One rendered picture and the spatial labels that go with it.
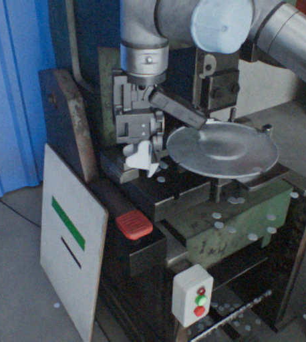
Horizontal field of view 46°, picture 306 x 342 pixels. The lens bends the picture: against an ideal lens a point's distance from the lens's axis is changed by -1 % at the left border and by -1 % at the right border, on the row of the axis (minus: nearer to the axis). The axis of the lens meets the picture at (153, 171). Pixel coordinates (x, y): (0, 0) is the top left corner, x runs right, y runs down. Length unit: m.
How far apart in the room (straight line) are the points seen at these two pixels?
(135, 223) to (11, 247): 1.21
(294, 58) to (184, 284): 0.50
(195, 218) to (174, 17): 0.57
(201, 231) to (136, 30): 0.53
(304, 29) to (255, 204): 0.56
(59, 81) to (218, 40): 0.76
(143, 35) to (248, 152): 0.51
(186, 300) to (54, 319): 0.83
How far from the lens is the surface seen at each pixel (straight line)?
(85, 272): 1.30
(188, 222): 0.94
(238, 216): 0.99
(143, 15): 0.54
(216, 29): 0.48
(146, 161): 0.67
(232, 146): 0.98
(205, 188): 0.98
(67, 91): 1.15
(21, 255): 1.85
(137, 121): 0.61
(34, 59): 1.99
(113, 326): 1.48
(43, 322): 1.58
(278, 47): 0.59
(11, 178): 2.20
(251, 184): 0.86
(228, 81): 0.93
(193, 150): 0.96
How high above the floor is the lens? 1.26
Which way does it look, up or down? 33 degrees down
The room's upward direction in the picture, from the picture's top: straight up
